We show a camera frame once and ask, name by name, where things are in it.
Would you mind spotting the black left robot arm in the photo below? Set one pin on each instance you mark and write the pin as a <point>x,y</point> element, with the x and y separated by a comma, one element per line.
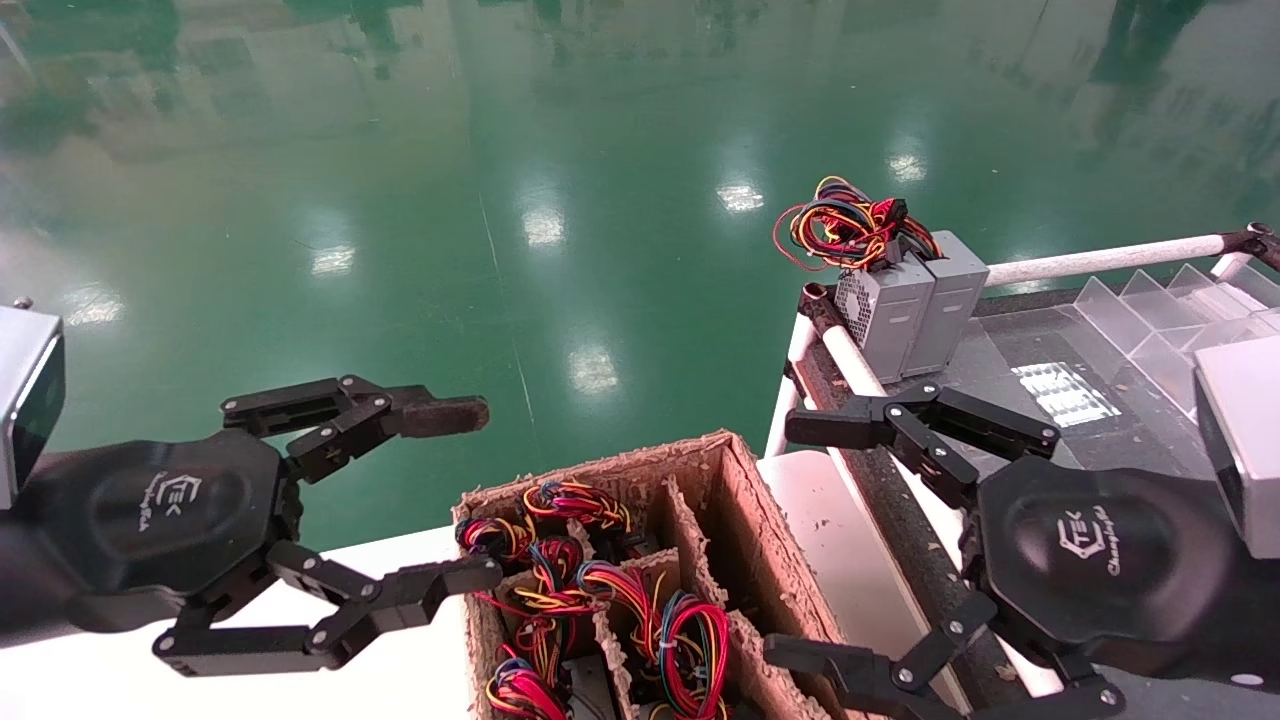
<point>15,580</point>

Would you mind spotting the brown cardboard divider box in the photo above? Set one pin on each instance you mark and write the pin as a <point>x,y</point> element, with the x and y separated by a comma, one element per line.
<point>745,520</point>

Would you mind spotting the long white frame pipe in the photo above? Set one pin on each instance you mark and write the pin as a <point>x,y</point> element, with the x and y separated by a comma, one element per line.
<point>855,358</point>

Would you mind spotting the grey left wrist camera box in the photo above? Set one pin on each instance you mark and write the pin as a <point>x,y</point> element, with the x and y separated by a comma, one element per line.
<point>25,400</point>

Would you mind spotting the black pipe joint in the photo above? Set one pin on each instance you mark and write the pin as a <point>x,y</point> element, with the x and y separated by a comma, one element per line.
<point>818,305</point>
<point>1255,245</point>

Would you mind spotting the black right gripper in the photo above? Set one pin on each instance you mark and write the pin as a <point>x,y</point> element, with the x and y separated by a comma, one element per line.
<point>1100,560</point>

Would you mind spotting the grey power supply unit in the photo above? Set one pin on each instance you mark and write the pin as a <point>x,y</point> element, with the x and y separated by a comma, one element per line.
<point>592,692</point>
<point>950,300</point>

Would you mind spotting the clear acrylic divider rack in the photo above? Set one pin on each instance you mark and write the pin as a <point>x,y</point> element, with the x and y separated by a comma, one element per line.
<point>1150,320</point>

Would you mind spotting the dark speckled belt mat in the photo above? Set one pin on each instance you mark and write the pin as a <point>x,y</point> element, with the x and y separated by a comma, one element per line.
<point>1125,440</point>

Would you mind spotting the short white pipe stub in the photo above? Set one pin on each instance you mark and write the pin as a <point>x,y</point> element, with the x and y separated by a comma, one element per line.
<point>1230,267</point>

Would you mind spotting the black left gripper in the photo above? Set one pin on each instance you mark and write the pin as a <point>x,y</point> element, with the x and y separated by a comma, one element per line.
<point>170,510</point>

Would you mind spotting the white frame leg pipe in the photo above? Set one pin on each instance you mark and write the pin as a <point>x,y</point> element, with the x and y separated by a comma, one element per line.
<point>790,400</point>

